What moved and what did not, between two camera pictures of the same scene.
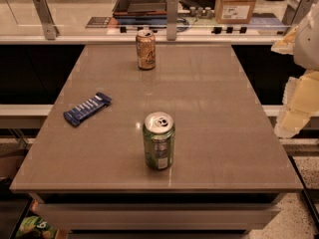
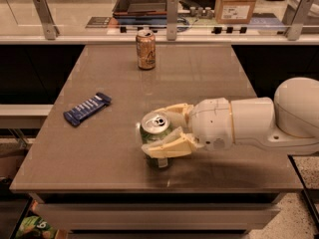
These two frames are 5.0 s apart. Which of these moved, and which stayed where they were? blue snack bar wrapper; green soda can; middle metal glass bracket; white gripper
Moved: white gripper
Stayed: blue snack bar wrapper; green soda can; middle metal glass bracket
